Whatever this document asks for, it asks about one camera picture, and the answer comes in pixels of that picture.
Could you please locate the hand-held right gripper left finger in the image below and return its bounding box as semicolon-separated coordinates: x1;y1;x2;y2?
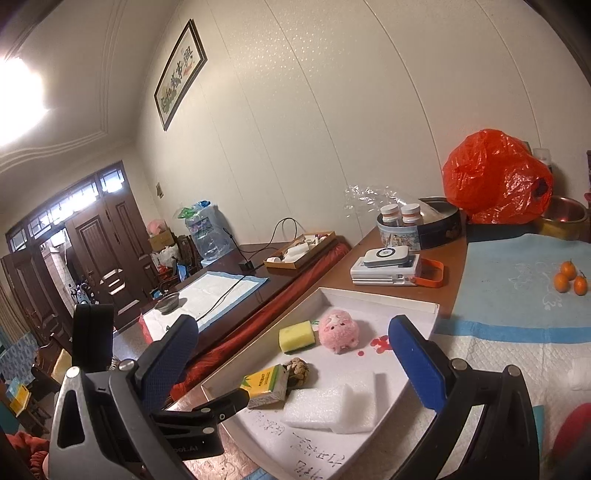
48;315;200;480

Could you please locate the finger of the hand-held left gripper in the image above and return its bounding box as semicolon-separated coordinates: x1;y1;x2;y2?
202;388;253;424

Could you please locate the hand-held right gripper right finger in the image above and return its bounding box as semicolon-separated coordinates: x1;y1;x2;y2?
388;315;541;480

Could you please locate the yellow green tissue pack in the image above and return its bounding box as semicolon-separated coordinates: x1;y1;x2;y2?
239;364;291;410

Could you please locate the white shallow tray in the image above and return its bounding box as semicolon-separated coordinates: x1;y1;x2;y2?
201;287;439;480

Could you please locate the brown knitted plush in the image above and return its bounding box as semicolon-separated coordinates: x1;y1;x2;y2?
283;357;311;393

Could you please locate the pink plush pig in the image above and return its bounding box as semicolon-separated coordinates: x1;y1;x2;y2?
316;310;361;355

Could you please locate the small metal bowl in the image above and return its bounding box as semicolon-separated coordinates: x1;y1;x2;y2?
154;292;182;315

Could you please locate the large white quilted pad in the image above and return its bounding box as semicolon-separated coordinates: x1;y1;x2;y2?
252;318;591;480

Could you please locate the small blue-edged white pad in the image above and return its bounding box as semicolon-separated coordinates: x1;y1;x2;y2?
143;272;269;333

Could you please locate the white flat box stack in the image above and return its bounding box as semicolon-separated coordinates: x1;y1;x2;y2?
350;251;423;287

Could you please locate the yellow rectangular sponge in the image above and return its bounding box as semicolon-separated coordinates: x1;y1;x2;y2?
279;322;317;355

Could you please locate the white foam piece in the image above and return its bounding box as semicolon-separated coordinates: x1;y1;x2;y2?
281;370;378;435

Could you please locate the white power bank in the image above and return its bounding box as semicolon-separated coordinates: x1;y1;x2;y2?
363;246;410;268

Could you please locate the red cloth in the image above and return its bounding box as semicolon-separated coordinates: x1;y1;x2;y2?
139;242;352;409

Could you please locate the cardboard box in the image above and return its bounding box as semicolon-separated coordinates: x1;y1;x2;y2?
148;231;176;252

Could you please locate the light blue tablecloth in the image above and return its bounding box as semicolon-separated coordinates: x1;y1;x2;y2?
450;233;591;324

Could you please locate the dark wooden door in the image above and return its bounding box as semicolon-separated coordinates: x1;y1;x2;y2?
0;159;160;352

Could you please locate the large blue water bottle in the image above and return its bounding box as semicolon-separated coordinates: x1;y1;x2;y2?
185;200;234;261

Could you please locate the round black tin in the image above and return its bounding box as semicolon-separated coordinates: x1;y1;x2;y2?
376;198;462;252

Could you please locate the green plastic bag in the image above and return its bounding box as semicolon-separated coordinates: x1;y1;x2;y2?
178;200;211;220

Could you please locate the wooden tray with small things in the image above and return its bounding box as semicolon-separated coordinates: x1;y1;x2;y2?
264;229;337;270

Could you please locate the white crumpled tissue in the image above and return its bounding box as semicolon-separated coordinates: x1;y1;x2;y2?
570;357;591;391

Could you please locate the clear plastic wrap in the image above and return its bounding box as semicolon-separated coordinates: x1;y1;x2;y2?
344;184;416;217

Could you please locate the red apple plush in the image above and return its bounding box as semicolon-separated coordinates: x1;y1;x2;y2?
551;403;591;476

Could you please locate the orange plastic bag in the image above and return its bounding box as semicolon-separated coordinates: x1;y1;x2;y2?
442;129;555;225

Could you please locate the metal basin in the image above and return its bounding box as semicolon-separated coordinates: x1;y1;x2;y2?
538;196;589;241

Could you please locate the ceiling light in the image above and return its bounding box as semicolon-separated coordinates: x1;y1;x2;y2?
0;58;54;148

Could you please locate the orange handle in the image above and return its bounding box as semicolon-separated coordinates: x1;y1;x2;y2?
416;258;445;289

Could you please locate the black cable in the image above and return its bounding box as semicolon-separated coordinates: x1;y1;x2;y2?
198;218;301;324

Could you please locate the framed wall picture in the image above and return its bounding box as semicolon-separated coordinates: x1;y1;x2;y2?
154;19;208;132

